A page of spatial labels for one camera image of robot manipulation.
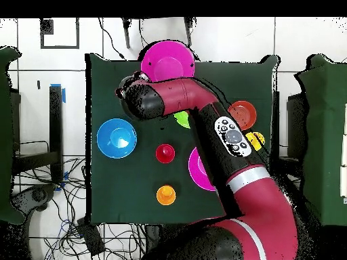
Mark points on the orange bowl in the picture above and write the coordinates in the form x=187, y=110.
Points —
x=245, y=113

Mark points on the neighbouring green covered table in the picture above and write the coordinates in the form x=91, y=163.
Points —
x=325, y=135
x=5, y=135

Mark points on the blue tape piece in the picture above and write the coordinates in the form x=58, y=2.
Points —
x=64, y=95

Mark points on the black chair base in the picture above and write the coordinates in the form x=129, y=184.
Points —
x=38, y=195

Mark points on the black power brick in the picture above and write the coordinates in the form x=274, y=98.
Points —
x=90, y=238

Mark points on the dark green table cloth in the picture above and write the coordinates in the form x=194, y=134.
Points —
x=108, y=75

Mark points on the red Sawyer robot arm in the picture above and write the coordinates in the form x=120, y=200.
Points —
x=184, y=94

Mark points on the yellow cup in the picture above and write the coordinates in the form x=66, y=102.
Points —
x=256, y=145

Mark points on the red cup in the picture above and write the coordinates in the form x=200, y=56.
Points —
x=165, y=153

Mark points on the orange cup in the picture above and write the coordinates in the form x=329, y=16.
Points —
x=166, y=195

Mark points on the black square floor frame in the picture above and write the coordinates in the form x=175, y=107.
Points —
x=46, y=27

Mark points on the black stand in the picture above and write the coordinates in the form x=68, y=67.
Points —
x=55, y=122
x=276, y=113

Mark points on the green bowl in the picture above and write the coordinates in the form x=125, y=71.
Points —
x=182, y=119

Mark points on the large pink bowl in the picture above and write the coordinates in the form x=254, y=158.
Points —
x=168, y=62
x=196, y=170

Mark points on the black tripod leg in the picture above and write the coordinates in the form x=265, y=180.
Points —
x=126, y=35
x=188, y=32

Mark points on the blue bowl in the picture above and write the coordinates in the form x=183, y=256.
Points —
x=116, y=138

